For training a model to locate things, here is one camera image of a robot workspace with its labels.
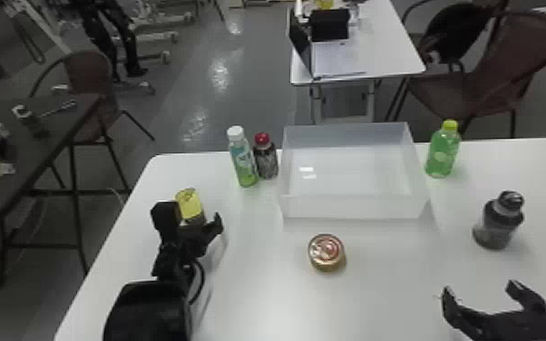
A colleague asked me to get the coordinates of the dark bottle with red cap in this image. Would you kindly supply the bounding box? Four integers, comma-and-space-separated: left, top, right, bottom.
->
252, 132, 280, 181

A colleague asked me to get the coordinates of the person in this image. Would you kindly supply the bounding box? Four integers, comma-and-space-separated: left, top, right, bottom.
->
69, 0, 150, 79

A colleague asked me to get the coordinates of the black cable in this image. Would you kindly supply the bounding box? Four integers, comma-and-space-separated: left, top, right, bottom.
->
188, 258, 207, 306

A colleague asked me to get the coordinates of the black laptop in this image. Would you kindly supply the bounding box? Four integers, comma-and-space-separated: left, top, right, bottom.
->
288, 8, 367, 81

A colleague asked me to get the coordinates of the white side table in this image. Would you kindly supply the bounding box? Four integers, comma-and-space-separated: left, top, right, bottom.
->
287, 0, 427, 126

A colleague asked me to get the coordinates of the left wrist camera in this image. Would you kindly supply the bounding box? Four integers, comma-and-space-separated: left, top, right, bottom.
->
150, 200, 184, 249

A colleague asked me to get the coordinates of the brown chair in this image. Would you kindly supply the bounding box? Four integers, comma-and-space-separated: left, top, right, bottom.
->
384, 9, 546, 141
26, 49, 157, 192

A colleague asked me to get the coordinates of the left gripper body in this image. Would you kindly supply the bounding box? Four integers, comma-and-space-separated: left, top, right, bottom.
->
177, 222, 210, 264

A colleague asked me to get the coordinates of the green and white bottle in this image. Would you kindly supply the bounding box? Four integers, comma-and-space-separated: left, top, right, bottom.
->
226, 124, 260, 189

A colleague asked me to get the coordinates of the gold can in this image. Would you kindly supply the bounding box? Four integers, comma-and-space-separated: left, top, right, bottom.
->
307, 232, 347, 274

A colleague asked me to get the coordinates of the clear box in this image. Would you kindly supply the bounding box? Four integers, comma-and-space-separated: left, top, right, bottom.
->
278, 122, 431, 220

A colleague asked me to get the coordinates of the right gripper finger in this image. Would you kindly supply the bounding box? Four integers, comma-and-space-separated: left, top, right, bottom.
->
505, 278, 546, 317
440, 285, 479, 336

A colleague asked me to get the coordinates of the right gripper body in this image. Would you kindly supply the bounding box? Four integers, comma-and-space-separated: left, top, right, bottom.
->
465, 307, 546, 341

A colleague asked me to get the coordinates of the grey bottle with black cap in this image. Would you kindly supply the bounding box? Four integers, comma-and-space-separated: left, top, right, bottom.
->
471, 190, 526, 251

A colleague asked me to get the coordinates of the yellow bottle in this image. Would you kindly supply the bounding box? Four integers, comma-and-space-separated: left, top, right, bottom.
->
174, 187, 207, 227

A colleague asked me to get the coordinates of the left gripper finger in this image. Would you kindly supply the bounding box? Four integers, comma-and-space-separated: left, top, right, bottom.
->
199, 211, 225, 249

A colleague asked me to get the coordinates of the dark side table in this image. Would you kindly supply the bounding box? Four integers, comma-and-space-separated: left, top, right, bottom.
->
0, 92, 109, 289

